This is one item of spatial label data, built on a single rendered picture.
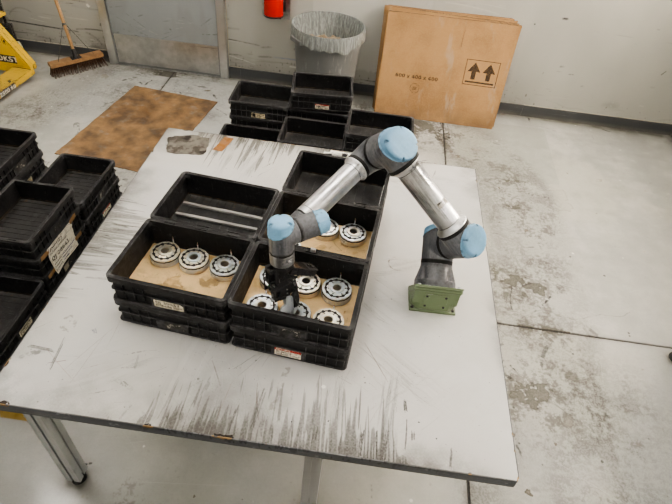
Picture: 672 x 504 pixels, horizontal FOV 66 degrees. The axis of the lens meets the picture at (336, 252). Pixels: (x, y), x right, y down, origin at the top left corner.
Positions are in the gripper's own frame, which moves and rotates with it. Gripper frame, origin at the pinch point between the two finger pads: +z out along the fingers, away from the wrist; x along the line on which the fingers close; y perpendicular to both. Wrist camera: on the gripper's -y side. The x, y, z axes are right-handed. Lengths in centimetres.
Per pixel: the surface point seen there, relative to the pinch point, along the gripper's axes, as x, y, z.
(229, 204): -60, -6, -4
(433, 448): 55, -17, 22
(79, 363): -25, 63, 13
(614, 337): 33, -180, 90
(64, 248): -120, 55, 33
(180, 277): -31.7, 25.4, -1.1
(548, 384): 34, -124, 90
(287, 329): 7.7, 5.6, 0.3
